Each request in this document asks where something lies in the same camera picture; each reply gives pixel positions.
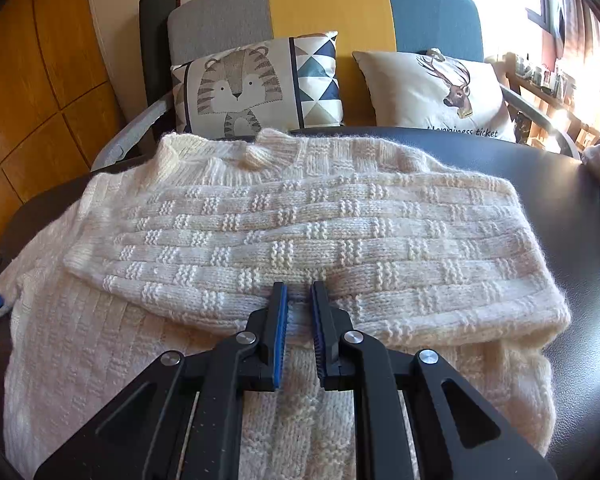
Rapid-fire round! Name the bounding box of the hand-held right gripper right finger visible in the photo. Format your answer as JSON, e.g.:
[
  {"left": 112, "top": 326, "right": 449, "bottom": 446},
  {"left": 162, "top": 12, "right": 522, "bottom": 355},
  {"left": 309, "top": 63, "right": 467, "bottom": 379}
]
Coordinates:
[{"left": 310, "top": 280, "right": 555, "bottom": 480}]

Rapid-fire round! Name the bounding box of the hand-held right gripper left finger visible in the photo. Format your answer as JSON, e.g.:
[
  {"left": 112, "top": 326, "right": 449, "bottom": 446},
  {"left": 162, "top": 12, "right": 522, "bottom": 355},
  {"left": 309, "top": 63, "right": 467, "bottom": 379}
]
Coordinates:
[{"left": 32, "top": 281, "right": 289, "bottom": 480}]

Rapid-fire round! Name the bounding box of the cream knit sweater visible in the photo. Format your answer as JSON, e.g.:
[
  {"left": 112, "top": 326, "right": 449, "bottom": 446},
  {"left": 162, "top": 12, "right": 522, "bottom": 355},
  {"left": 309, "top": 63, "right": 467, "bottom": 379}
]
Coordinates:
[{"left": 2, "top": 127, "right": 574, "bottom": 480}]

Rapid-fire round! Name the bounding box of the tiger print cushion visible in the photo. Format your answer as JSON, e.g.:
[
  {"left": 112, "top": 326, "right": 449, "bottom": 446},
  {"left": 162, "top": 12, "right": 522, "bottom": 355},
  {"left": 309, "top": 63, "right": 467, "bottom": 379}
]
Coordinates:
[{"left": 170, "top": 31, "right": 345, "bottom": 141}]

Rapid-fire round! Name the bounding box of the deer print cushion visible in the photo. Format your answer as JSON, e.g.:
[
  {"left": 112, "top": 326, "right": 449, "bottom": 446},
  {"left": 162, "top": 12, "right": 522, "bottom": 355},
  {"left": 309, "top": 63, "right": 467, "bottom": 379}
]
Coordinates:
[{"left": 352, "top": 48, "right": 518, "bottom": 144}]

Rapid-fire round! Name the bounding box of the grey yellow blue sofa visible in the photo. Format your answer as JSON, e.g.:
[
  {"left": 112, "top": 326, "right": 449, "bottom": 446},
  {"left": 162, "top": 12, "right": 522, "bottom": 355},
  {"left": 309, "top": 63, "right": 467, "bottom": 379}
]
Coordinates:
[{"left": 91, "top": 0, "right": 583, "bottom": 173}]

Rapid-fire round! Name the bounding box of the wooden side table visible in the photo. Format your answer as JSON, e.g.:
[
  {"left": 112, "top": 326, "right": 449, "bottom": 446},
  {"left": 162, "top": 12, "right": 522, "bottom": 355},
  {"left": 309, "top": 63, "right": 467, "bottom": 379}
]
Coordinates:
[{"left": 504, "top": 54, "right": 600, "bottom": 148}]

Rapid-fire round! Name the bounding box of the group of bottles and jars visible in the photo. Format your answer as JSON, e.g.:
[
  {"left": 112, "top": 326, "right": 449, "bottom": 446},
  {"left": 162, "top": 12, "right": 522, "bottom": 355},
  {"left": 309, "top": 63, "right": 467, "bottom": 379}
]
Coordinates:
[{"left": 514, "top": 51, "right": 579, "bottom": 100}]

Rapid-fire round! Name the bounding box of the patterned beige curtain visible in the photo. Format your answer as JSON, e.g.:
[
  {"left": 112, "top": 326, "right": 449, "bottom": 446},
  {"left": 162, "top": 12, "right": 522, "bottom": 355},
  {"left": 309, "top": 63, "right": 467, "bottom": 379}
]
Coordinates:
[{"left": 544, "top": 0, "right": 600, "bottom": 102}]

